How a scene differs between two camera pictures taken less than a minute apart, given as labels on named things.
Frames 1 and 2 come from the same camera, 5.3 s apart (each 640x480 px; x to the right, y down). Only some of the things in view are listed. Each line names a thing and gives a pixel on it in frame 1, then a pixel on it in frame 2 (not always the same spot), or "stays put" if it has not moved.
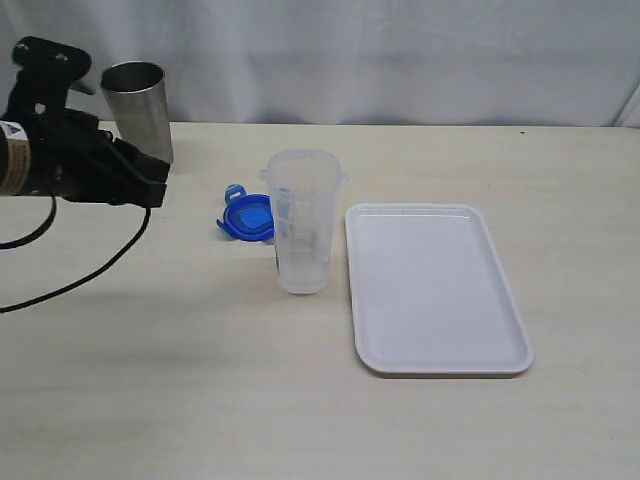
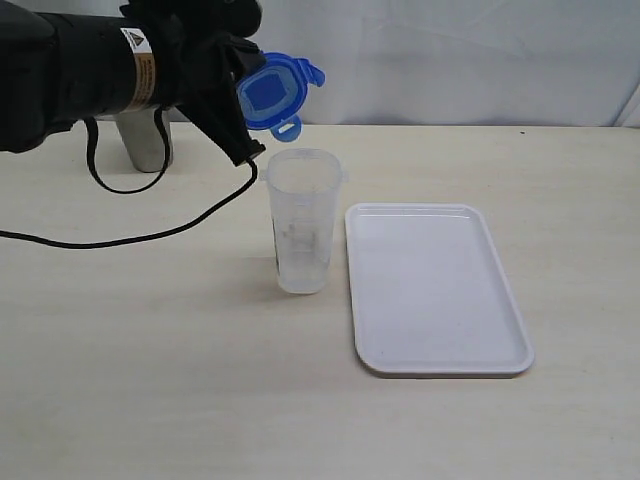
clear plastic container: [304, 186] stays put
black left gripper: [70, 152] → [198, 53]
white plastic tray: [430, 292] stays put
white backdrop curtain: [356, 62] stays put
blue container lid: [248, 217] → [272, 95]
